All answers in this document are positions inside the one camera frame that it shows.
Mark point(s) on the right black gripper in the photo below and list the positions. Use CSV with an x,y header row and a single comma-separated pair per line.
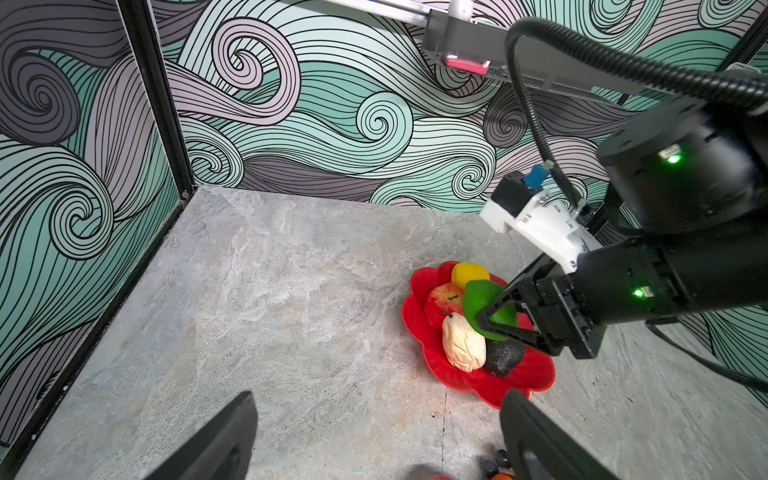
x,y
626,282

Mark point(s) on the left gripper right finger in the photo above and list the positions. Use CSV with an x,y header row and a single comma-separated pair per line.
x,y
537,448

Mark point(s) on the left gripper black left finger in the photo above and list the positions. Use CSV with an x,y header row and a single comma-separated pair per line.
x,y
221,449

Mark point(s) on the green fake lime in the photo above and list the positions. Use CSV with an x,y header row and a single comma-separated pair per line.
x,y
480,294

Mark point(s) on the dark fake avocado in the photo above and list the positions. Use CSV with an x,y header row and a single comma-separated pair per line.
x,y
502,357

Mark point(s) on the red flower-shaped fruit bowl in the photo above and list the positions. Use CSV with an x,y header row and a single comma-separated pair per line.
x,y
536,373

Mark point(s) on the large yellow fake lemon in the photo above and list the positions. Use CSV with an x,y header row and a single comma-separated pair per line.
x,y
463,273

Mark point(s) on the cream fake pear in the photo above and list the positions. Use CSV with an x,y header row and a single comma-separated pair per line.
x,y
464,348

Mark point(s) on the red fake apple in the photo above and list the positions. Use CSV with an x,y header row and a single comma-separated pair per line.
x,y
441,302

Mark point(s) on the dark fake grape bunch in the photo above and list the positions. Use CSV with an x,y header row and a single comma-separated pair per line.
x,y
497,467

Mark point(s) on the black wall shelf tray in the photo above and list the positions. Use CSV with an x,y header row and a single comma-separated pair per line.
x,y
479,49

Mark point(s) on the aluminium wall rail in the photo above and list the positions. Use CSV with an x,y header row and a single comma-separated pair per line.
x,y
409,12

